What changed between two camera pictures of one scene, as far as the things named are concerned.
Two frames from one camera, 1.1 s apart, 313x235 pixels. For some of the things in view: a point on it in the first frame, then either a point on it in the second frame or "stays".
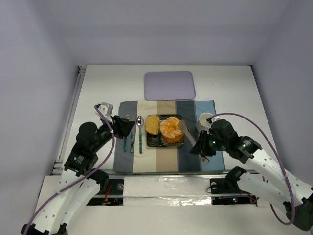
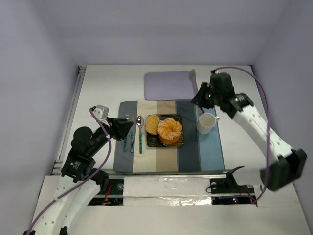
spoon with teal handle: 140,123 stays
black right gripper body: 206,143 → 206,98
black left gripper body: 118,125 stays
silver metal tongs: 190,134 → 198,111
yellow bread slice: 152,124 stays
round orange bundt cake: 171,129 stays
